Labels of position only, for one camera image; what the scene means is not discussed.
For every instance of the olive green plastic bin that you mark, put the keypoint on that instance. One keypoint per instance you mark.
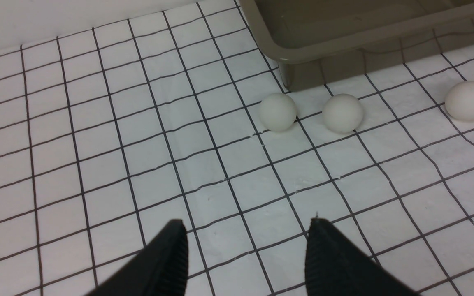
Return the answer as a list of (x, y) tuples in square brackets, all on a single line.
[(316, 42)]

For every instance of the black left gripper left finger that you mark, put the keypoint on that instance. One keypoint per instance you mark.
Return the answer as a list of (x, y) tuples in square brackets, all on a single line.
[(160, 269)]

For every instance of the white ball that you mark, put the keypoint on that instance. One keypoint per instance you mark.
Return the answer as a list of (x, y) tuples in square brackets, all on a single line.
[(277, 112), (342, 113), (459, 101)]

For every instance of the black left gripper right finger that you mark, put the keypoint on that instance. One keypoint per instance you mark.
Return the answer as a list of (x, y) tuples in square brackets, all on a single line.
[(334, 266)]

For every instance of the white black grid tablecloth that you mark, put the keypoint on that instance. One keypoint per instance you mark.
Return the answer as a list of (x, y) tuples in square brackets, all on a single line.
[(108, 133)]

